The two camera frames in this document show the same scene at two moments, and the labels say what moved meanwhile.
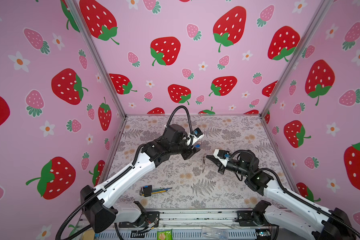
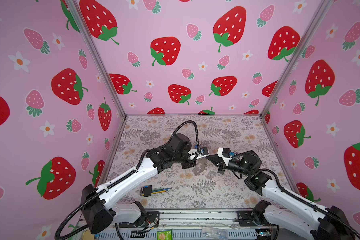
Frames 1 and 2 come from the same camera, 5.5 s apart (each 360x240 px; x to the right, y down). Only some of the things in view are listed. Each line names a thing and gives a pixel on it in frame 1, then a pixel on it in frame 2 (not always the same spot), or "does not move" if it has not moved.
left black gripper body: (182, 150) to (183, 158)
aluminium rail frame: (186, 224) does not move
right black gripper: (221, 167) does not move
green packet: (164, 235) does not move
